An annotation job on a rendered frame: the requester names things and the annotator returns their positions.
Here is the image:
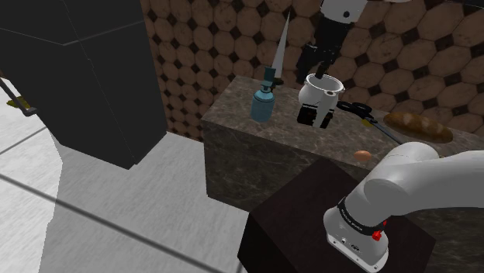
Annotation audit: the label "blue bottle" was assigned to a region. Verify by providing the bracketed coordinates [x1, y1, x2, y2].
[250, 83, 276, 123]

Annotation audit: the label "black refrigerator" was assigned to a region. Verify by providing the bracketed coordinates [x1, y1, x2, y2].
[0, 0, 168, 171]

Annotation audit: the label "knife with teal handle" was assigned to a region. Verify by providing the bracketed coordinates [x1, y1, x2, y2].
[264, 10, 292, 88]

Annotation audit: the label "dark robot stand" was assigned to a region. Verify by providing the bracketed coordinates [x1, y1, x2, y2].
[237, 157, 437, 273]

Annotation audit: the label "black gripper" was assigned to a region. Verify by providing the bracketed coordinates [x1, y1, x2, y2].
[296, 16, 351, 83]

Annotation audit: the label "black scissors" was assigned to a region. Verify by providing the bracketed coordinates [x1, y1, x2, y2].
[336, 100, 405, 145]

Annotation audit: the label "brown bread loaf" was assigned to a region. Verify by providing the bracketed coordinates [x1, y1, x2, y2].
[382, 112, 455, 144]

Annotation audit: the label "white pot with black base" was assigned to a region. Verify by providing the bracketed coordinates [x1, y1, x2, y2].
[296, 73, 346, 129]

